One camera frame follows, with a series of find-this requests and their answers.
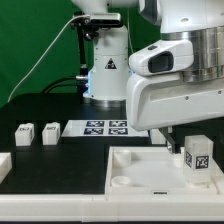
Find sheet of fiducial tags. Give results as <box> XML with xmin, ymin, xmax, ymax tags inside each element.
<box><xmin>62</xmin><ymin>120</ymin><xmax>149</xmax><ymax>137</ymax></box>

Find white square tabletop part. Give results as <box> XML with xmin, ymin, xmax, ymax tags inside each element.
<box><xmin>105</xmin><ymin>146</ymin><xmax>224</xmax><ymax>196</ymax></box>

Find white obstacle fence wall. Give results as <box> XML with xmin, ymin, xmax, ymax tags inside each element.
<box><xmin>0</xmin><ymin>152</ymin><xmax>224</xmax><ymax>223</ymax></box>

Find black cables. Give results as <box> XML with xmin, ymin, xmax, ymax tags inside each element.
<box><xmin>40</xmin><ymin>77</ymin><xmax>88</xmax><ymax>94</ymax></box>

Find white cable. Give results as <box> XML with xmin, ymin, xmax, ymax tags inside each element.
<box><xmin>7</xmin><ymin>14</ymin><xmax>91</xmax><ymax>103</ymax></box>

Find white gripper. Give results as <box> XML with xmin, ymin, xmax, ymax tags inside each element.
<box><xmin>126</xmin><ymin>73</ymin><xmax>224</xmax><ymax>154</ymax></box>

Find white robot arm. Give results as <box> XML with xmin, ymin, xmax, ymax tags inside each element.
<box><xmin>71</xmin><ymin>0</ymin><xmax>224</xmax><ymax>131</ymax></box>

